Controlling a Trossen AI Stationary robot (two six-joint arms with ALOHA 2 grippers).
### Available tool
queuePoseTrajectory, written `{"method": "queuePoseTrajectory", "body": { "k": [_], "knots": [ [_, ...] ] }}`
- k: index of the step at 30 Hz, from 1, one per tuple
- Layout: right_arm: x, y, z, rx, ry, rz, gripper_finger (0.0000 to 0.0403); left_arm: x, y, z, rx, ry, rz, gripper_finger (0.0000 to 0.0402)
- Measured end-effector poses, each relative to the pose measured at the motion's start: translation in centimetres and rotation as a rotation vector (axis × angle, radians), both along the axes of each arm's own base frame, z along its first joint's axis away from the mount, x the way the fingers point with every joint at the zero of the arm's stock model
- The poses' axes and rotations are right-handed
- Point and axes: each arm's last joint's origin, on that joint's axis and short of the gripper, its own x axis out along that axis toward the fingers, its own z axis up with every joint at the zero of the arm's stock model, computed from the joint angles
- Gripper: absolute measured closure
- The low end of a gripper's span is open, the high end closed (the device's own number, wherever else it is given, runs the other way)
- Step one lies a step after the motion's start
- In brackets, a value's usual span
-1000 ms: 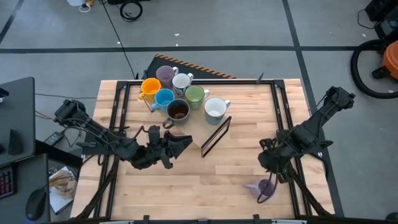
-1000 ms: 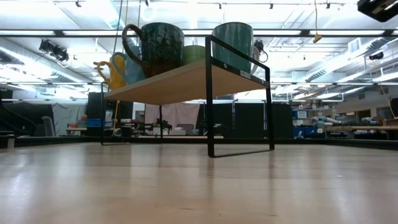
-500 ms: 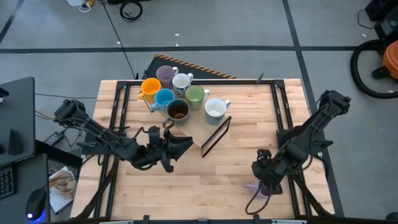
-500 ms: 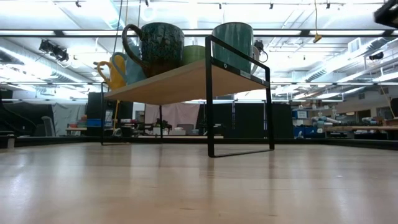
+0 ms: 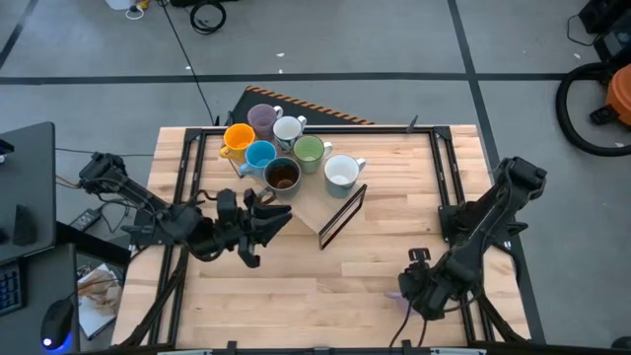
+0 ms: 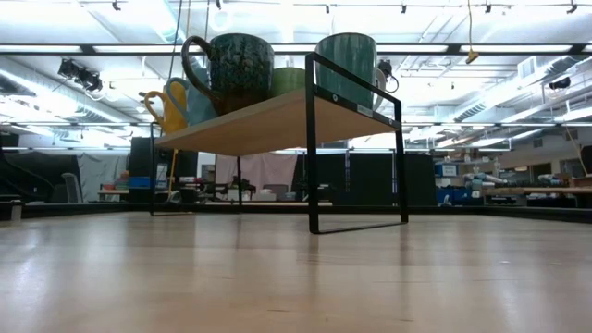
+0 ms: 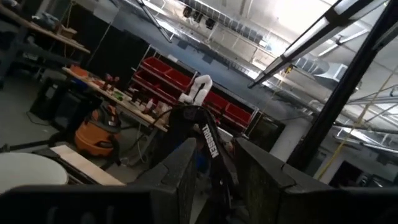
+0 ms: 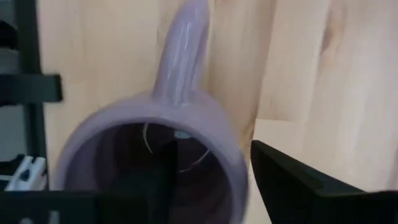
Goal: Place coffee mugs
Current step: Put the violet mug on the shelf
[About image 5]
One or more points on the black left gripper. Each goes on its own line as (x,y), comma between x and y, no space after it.
(227,232)

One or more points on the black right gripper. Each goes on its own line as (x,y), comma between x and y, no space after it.
(424,291)

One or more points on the lavender ribbed mug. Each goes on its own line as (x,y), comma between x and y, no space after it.
(397,297)

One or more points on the blue brown glazed mug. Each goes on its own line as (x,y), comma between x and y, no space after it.
(282,175)

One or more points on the light blue faceted mug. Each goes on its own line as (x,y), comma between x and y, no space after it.
(259,155)

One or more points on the green mug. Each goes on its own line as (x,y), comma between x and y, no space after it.
(308,150)

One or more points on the teal mug white inside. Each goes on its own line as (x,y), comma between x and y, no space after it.
(340,175)

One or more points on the orange mug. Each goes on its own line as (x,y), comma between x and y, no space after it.
(238,138)

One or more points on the smooth purple mug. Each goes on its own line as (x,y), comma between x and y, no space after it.
(261,120)

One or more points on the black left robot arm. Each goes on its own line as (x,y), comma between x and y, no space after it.
(133,190)

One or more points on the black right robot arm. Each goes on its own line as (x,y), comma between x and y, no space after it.
(493,217)

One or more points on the wooden shelf riser black legs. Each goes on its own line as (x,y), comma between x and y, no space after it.
(315,207)

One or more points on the black table clamp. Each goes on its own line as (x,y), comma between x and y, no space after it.
(406,347)
(413,124)
(231,347)

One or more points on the silver aluminium bar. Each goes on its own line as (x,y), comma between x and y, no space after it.
(458,352)
(185,352)

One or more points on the black mat orange striped edge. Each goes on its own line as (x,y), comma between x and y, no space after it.
(325,118)

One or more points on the black metal rack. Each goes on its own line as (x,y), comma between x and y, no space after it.
(394,130)

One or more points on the brown paper bag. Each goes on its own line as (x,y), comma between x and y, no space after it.
(101,293)

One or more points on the black power adapter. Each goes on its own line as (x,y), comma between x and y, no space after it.
(85,219)

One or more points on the white paper notebook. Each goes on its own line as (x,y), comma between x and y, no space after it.
(101,320)

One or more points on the black computer mouse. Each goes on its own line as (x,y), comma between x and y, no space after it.
(56,323)

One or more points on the dark grey desk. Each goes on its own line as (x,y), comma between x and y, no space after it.
(29,281)

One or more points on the white power strip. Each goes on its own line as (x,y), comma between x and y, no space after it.
(118,4)

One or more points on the black keyboard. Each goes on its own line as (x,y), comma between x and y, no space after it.
(10,291)

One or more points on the orange vacuum cleaner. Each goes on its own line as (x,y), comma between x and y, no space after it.
(621,93)

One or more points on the black equipment case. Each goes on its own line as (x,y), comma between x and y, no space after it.
(611,29)

